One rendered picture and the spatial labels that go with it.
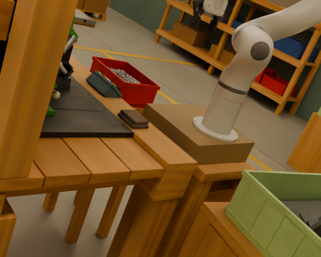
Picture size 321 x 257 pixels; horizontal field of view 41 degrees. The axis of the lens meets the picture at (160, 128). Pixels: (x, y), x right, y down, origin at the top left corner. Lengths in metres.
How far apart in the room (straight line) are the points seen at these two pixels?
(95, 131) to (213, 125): 0.48
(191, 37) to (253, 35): 6.32
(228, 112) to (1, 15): 0.92
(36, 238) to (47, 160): 1.17
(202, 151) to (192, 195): 0.17
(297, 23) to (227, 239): 0.78
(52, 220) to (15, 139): 1.47
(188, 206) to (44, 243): 0.95
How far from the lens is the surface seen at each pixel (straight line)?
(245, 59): 1.51
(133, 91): 1.98
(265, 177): 1.48
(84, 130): 1.38
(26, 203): 2.54
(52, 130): 1.32
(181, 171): 1.42
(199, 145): 1.51
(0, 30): 1.01
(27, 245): 2.28
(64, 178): 1.16
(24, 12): 0.95
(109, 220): 2.38
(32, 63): 0.95
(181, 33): 7.97
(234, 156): 1.70
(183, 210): 1.62
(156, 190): 1.41
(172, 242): 1.69
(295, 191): 1.66
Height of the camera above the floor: 1.47
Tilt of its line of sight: 21 degrees down
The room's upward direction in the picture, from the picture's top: 22 degrees clockwise
